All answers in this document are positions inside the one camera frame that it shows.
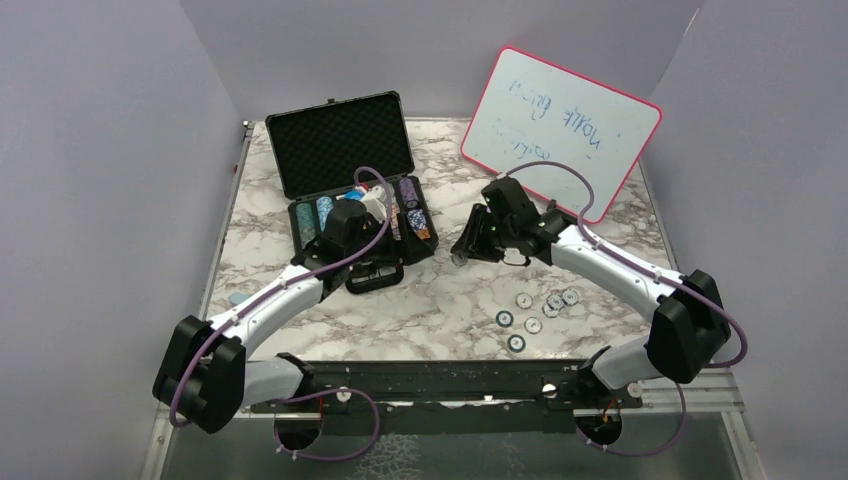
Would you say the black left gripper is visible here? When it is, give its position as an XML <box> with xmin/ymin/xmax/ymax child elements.
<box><xmin>346</xmin><ymin>212</ymin><xmax>434</xmax><ymax>267</ymax></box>

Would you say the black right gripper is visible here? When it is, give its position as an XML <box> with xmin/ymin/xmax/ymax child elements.
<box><xmin>452</xmin><ymin>203</ymin><xmax>516</xmax><ymax>263</ymax></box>

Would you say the blue small blind button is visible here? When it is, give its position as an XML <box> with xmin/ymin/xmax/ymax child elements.
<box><xmin>343</xmin><ymin>190</ymin><xmax>365</xmax><ymax>201</ymax></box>

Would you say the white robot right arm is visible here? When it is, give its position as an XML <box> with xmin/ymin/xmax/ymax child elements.
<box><xmin>450</xmin><ymin>177</ymin><xmax>731</xmax><ymax>407</ymax></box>

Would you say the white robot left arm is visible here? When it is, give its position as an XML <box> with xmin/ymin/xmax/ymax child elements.
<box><xmin>152</xmin><ymin>200</ymin><xmax>391</xmax><ymax>434</ymax></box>

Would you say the black poker set case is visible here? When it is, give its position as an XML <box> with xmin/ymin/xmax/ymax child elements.
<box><xmin>265</xmin><ymin>91</ymin><xmax>438</xmax><ymax>284</ymax></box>

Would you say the light blue chip stack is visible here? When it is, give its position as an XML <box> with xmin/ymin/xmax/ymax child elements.
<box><xmin>316</xmin><ymin>196</ymin><xmax>334</xmax><ymax>231</ymax></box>

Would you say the green blue chip stack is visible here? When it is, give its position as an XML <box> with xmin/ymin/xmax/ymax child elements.
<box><xmin>295</xmin><ymin>202</ymin><xmax>317</xmax><ymax>247</ymax></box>

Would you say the blue white chip stack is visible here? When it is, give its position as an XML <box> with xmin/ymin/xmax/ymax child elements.
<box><xmin>407</xmin><ymin>208</ymin><xmax>431</xmax><ymax>240</ymax></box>

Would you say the purple chip stack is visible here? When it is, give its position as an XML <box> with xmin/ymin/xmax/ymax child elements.
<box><xmin>398</xmin><ymin>177</ymin><xmax>420</xmax><ymax>210</ymax></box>

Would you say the green blue poker chip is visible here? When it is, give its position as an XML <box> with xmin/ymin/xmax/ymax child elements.
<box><xmin>507</xmin><ymin>334</ymin><xmax>527</xmax><ymax>353</ymax></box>
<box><xmin>495</xmin><ymin>310</ymin><xmax>514</xmax><ymax>328</ymax></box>

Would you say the light blue small container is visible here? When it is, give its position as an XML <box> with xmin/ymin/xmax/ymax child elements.
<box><xmin>229</xmin><ymin>292</ymin><xmax>248</xmax><ymax>306</ymax></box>

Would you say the pink framed whiteboard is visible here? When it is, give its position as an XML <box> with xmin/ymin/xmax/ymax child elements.
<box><xmin>461</xmin><ymin>46</ymin><xmax>663</xmax><ymax>224</ymax></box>

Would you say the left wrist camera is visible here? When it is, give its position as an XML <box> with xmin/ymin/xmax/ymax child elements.
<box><xmin>354</xmin><ymin>185</ymin><xmax>388</xmax><ymax>222</ymax></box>

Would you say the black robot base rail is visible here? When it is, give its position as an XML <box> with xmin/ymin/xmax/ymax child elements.
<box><xmin>246</xmin><ymin>359</ymin><xmax>642</xmax><ymax>436</ymax></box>

